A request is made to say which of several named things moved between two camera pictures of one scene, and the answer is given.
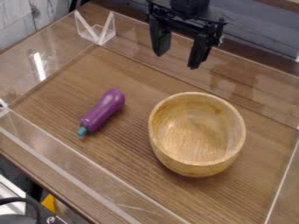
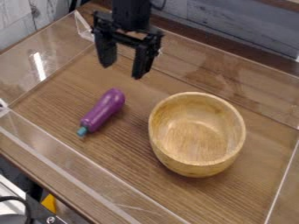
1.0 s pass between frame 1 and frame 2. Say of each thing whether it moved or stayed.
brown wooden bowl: stayed
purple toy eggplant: stayed
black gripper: moved
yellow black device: stayed
